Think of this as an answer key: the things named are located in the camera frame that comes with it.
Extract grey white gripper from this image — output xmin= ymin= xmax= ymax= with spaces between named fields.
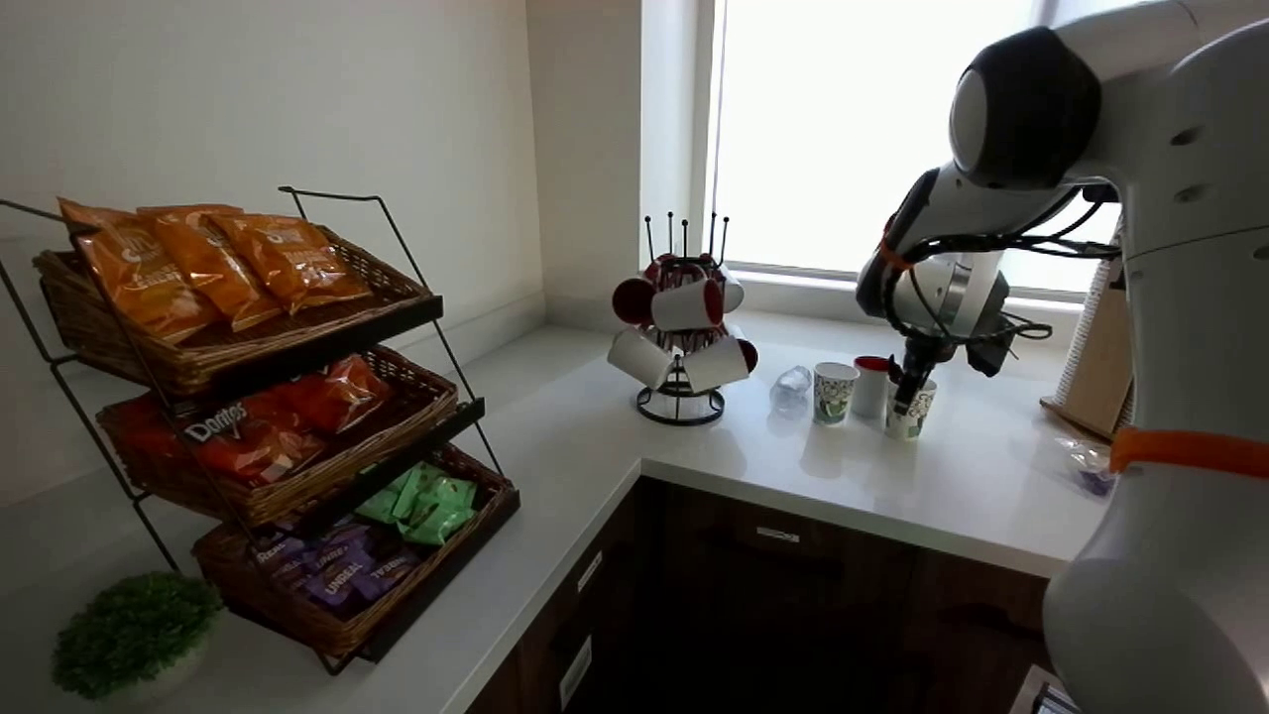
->
xmin=893 ymin=252 xmax=1009 ymax=410

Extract empty printed paper cup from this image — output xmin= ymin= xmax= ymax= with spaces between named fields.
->
xmin=810 ymin=356 xmax=864 ymax=427

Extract clear plastic water bottle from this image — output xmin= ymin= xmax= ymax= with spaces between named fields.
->
xmin=765 ymin=362 xmax=811 ymax=423

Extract light wooden board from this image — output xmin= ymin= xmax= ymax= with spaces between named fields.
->
xmin=1037 ymin=252 xmax=1139 ymax=445

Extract small purple wrapper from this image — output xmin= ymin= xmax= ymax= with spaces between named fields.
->
xmin=1070 ymin=445 xmax=1118 ymax=504

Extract dark red patterned mug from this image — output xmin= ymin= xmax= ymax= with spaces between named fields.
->
xmin=642 ymin=251 xmax=729 ymax=293

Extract bright window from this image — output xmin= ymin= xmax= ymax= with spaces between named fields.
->
xmin=639 ymin=0 xmax=1124 ymax=303

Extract hanging white mug red inside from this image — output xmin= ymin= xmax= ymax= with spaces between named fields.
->
xmin=607 ymin=272 xmax=729 ymax=337

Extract dark brown wooden cabinet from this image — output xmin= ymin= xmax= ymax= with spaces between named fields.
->
xmin=458 ymin=473 xmax=1063 ymax=714

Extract green snack packets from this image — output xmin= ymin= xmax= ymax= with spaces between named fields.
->
xmin=354 ymin=457 xmax=484 ymax=551

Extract brown wicker basket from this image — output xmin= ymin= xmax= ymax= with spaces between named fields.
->
xmin=93 ymin=345 xmax=488 ymax=537
xmin=31 ymin=227 xmax=449 ymax=404
xmin=191 ymin=439 xmax=521 ymax=677

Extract red snack bag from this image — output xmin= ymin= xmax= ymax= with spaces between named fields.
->
xmin=106 ymin=391 xmax=332 ymax=493
xmin=272 ymin=350 xmax=396 ymax=439

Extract purple snack packets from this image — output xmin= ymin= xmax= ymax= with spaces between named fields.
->
xmin=244 ymin=510 xmax=424 ymax=619

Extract orange chips bag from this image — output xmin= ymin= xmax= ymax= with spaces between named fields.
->
xmin=133 ymin=201 xmax=289 ymax=337
xmin=55 ymin=196 xmax=223 ymax=354
xmin=210 ymin=207 xmax=375 ymax=316

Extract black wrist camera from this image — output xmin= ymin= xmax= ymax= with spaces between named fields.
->
xmin=962 ymin=304 xmax=1032 ymax=382

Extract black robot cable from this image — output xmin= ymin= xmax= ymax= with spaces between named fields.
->
xmin=909 ymin=177 xmax=1124 ymax=270

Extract black wire mug tree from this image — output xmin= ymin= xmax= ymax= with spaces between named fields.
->
xmin=629 ymin=207 xmax=733 ymax=431

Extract black wire snack rack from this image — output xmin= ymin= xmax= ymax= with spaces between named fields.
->
xmin=0 ymin=181 xmax=516 ymax=575

